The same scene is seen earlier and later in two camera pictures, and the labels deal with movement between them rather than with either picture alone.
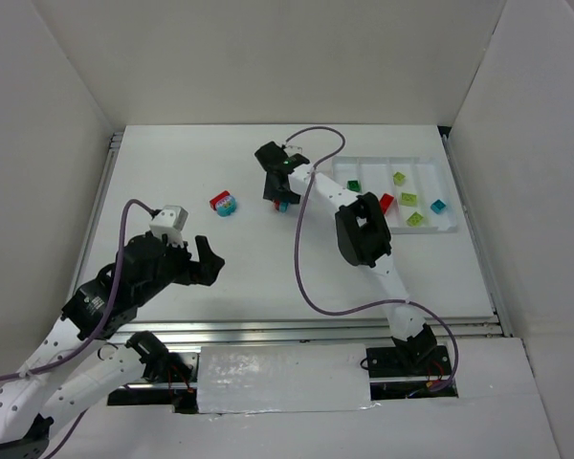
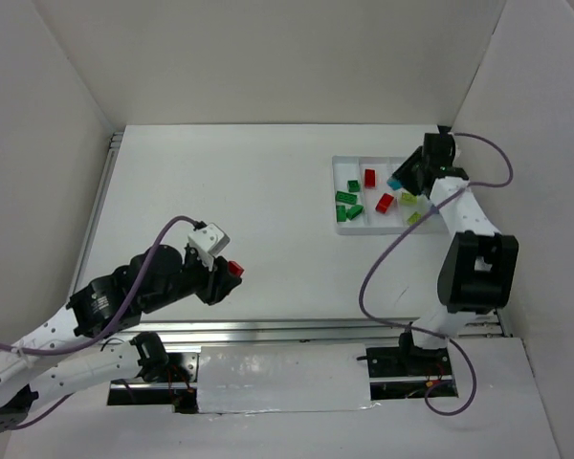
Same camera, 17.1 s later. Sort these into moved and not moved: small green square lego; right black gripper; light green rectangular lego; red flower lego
Moved: right black gripper
Not moved: small green square lego; light green rectangular lego; red flower lego
